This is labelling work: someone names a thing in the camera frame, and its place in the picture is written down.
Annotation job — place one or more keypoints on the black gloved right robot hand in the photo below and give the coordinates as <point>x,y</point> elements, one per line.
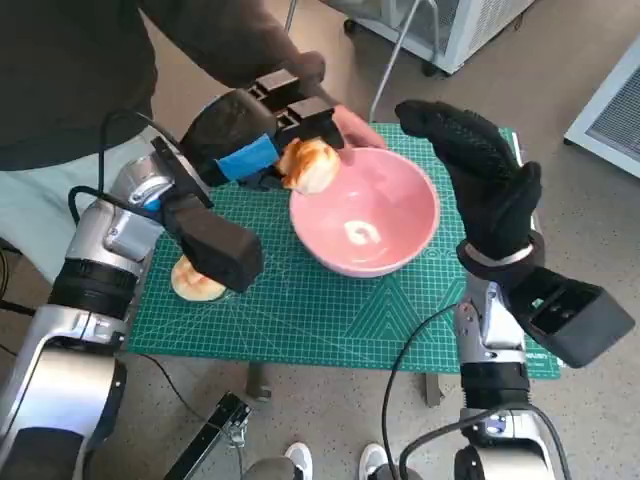
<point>485,190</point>

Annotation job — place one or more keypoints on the person's hand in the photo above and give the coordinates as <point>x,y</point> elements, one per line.
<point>357,130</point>

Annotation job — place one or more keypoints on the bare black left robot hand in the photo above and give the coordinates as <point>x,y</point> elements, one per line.
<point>230,130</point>

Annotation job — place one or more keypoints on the long orange striped toy bread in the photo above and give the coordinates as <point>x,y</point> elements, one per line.
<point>312,165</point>

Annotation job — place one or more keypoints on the pink bowl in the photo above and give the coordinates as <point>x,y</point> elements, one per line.
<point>390,200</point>

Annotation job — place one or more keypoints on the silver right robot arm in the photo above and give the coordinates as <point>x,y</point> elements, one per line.
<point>492,390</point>

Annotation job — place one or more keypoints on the person's forearm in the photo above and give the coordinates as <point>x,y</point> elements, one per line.
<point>250,55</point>

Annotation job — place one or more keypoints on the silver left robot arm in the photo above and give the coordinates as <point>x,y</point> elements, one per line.
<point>95,240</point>

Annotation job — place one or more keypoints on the round toy bread bun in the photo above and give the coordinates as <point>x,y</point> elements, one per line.
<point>192,287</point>

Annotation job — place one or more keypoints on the chair with metal legs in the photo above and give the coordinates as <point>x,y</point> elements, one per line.
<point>391,65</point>

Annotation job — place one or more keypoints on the white vented panel unit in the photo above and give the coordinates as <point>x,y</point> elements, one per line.
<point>615,115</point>

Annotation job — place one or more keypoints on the white appliance on casters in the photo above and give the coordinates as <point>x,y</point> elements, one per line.
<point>480,30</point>

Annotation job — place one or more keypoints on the person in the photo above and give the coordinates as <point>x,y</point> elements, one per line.
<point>75,60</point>

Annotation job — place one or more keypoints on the green cutting mat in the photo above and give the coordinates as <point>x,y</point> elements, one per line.
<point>310,325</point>

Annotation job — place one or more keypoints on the grey table leg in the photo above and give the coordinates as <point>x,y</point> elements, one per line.
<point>259,385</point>
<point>434,392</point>

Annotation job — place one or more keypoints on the white shoe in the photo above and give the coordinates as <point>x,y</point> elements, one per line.
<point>299,460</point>
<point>374,460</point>

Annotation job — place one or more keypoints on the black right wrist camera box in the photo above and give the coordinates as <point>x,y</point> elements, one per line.
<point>585,325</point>

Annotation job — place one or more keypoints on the black metal bracket with clamp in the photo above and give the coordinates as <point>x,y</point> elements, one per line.
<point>220,420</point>

